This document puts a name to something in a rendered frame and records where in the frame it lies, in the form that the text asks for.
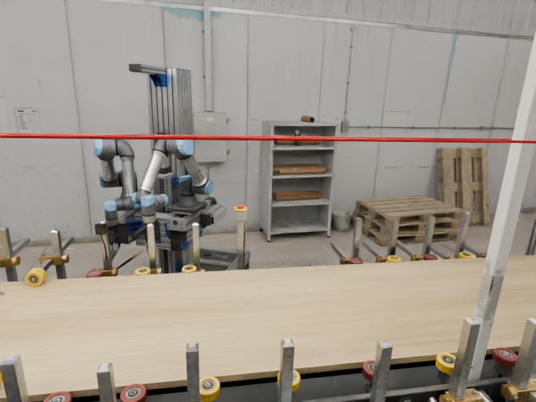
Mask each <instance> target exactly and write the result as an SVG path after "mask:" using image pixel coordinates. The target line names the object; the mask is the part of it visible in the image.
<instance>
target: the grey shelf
mask: <svg viewBox="0 0 536 402"><path fill-rule="evenodd" d="M321 126H322V129H321ZM338 126H339V124H335V123H330V122H325V121H314V123H308V122H304V121H272V120H263V121H262V135H263V136H295V130H300V136H338ZM272 142H273V143H272ZM320 149H321V151H320ZM336 155H337V141H320V144H299V146H294V144H274V141H272V140H262V172H261V205H260V229H259V230H260V231H262V230H264V231H265V233H266V235H267V242H270V235H275V234H283V233H298V232H310V231H328V232H327V235H326V237H327V238H329V237H330V236H329V232H330V223H331V213H332V203H333V185H334V175H335V165H336ZM334 157H335V158H334ZM319 160H320V163H319ZM274 164H318V165H321V166H326V167H327V172H324V174H297V175H279V174H278V173H273V165H274ZM271 166H272V167H271ZM317 182H318V185H317ZM274 191H319V193H321V199H302V200H287V201H274V197H272V192H274ZM316 205H317V209H316ZM315 216H316V218H315Z"/></svg>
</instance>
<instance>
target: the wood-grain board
mask: <svg viewBox="0 0 536 402"><path fill-rule="evenodd" d="M485 261H486V258H457V259H441V260H426V261H410V262H380V263H364V264H348V265H333V266H303V267H286V268H271V269H256V270H225V271H209V272H194V273H178V274H148V275H132V276H116V277H101V278H70V279H54V280H44V281H43V282H42V283H41V285H39V286H29V285H28V284H27V283H26V282H25V281H24V282H0V291H2V292H3V293H6V295H5V296H3V297H0V364H1V363H2V361H3V360H4V358H5V357H6V356H8V355H21V359H22V367H23V371H24V375H25V379H26V387H27V391H28V395H29V399H30V402H35V401H43V400H45V398H47V397H48V396H49V395H51V394H53V393H55V392H60V391H66V392H69V393H70V395H71V398H74V397H82V396H96V395H99V390H98V383H97V370H98V367H99V365H100V364H101V363H108V362H110V363H113V370H114V377H115V385H116V393H120V392H122V390H123V389H124V388H126V387H127V386H129V385H130V384H142V385H143V386H144V387H145V388H146V390H151V389H158V388H174V387H181V386H187V362H186V347H187V344H190V343H199V379H201V378H203V377H205V376H213V377H215V378H217V379H218V380H219V383H220V382H227V381H236V380H250V379H258V378H266V377H274V376H278V373H279V368H280V350H281V340H283V339H292V340H293V343H294V370H296V371H297V372H298V373H299V374H305V373H312V372H328V371H335V370H343V369H358V368H363V364H364V363H365V362H366V361H369V360H373V361H374V360H375V359H376V347H377V342H378V341H381V340H388V341H389V343H390V344H391V345H392V347H393V348H392V358H391V365H396V364H404V363H412V362H420V361H435V360H436V357H437V355H438V354H439V353H449V354H451V355H453V356H454V357H456V354H457V350H458V346H459V339H460V335H461V331H462V327H463V320H464V318H467V317H473V316H474V312H475V305H476V302H477V297H478V293H479V287H480V283H481V279H482V276H483V268H484V265H485ZM532 317H536V254H535V255H519V256H509V258H508V262H507V265H506V272H505V275H504V279H503V282H502V289H501V292H500V295H499V301H498V305H497V309H496V312H495V318H494V322H493V325H492V329H491V335H490V339H489V342H488V346H487V351H486V355H489V354H493V352H494V349H495V348H498V347H502V348H506V349H509V350H511V351H512V352H518V351H519V348H520V345H521V342H522V337H523V334H524V330H525V327H526V322H527V319H528V318H532Z"/></svg>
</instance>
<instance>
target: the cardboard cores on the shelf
mask: <svg viewBox="0 0 536 402"><path fill-rule="evenodd" d="M274 144H294V141H274ZM299 144H320V141H300V143H299ZM324 172H327V167H326V166H321V165H318V164H274V165H273V173H278V174H279V175H297V174H324ZM272 197H274V201H287V200H302V199H321V193H319V191H274V192H272Z"/></svg>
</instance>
